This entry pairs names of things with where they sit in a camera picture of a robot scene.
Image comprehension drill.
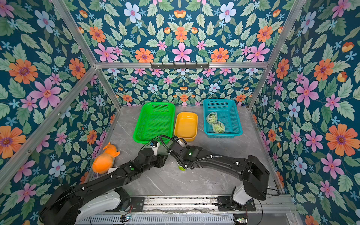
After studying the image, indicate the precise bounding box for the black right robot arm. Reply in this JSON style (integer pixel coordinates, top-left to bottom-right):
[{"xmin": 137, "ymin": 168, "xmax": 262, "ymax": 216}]
[{"xmin": 166, "ymin": 142, "xmax": 270, "ymax": 205}]

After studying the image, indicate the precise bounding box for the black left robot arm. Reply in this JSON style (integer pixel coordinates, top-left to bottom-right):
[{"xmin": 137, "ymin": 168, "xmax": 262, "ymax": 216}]
[{"xmin": 39, "ymin": 148, "xmax": 167, "ymax": 225}]

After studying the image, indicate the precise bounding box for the yellow plastic tub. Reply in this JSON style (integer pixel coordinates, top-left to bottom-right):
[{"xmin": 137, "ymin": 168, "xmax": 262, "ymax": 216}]
[{"xmin": 174, "ymin": 112, "xmax": 198, "ymax": 142}]

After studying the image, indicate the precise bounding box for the green plastic basket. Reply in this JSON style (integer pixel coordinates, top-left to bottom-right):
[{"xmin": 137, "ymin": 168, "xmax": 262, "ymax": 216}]
[{"xmin": 133, "ymin": 102, "xmax": 175, "ymax": 144}]

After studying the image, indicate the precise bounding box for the teal plastic basket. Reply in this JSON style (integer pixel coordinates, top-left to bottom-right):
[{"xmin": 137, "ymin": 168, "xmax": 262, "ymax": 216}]
[{"xmin": 203, "ymin": 99, "xmax": 243, "ymax": 138}]

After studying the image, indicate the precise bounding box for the orange plush toy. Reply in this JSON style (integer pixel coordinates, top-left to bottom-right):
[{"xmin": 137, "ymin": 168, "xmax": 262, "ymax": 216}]
[{"xmin": 92, "ymin": 142, "xmax": 120, "ymax": 174}]

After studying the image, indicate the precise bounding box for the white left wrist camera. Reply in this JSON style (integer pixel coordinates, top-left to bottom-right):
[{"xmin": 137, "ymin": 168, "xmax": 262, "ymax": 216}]
[{"xmin": 149, "ymin": 140, "xmax": 160, "ymax": 155}]

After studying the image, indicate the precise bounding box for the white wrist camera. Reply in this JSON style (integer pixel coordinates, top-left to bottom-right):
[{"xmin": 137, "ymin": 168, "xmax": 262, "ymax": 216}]
[
  {"xmin": 173, "ymin": 136, "xmax": 187, "ymax": 147},
  {"xmin": 149, "ymin": 140, "xmax": 160, "ymax": 155}
]

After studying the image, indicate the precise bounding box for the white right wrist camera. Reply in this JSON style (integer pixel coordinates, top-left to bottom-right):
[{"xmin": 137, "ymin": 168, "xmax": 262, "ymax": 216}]
[{"xmin": 173, "ymin": 136, "xmax": 187, "ymax": 147}]

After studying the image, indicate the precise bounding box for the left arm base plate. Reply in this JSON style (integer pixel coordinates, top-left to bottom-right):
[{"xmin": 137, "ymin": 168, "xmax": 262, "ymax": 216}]
[{"xmin": 111, "ymin": 197, "xmax": 145, "ymax": 212}]

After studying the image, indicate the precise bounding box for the aluminium front rail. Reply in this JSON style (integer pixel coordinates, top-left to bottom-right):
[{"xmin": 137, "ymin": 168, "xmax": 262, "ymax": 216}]
[{"xmin": 75, "ymin": 195, "xmax": 303, "ymax": 225}]

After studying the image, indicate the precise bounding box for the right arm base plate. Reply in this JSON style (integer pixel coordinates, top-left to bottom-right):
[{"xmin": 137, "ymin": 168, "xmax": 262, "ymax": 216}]
[{"xmin": 213, "ymin": 196, "xmax": 256, "ymax": 212}]

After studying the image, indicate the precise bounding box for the black wall hook rail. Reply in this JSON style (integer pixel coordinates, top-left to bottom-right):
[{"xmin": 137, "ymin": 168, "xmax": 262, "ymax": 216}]
[{"xmin": 150, "ymin": 62, "xmax": 210, "ymax": 69}]

